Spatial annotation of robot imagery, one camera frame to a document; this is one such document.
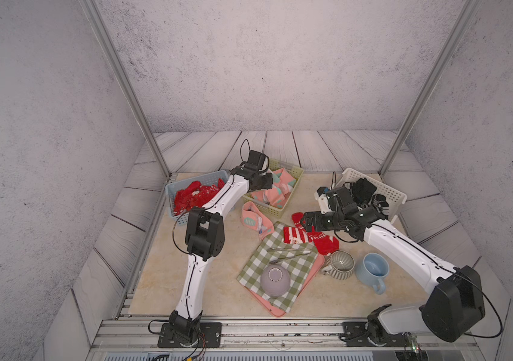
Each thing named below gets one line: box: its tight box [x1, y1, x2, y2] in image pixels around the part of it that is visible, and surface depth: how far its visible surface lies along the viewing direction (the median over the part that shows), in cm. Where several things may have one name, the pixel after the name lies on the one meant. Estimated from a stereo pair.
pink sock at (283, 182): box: [272, 167, 297, 200], surface depth 110 cm
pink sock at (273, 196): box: [251, 187, 291, 209], surface depth 104 cm
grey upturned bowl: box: [259, 263, 292, 298], surface depth 82 cm
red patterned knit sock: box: [291, 212, 340, 256], surface depth 95 cm
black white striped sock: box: [352, 178, 390, 219], surface depth 105 cm
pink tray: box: [243, 253, 325, 317], surface depth 83 cm
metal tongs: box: [268, 246, 313, 264], surface depth 93 cm
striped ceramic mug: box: [324, 250, 356, 281], surface depth 88 cm
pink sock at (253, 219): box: [241, 200, 275, 240], surface depth 99 cm
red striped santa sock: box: [282, 226, 309, 245], surface depth 96 cm
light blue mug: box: [355, 251, 390, 295], surface depth 81 cm
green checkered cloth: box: [236, 221, 319, 313], surface depth 91 cm
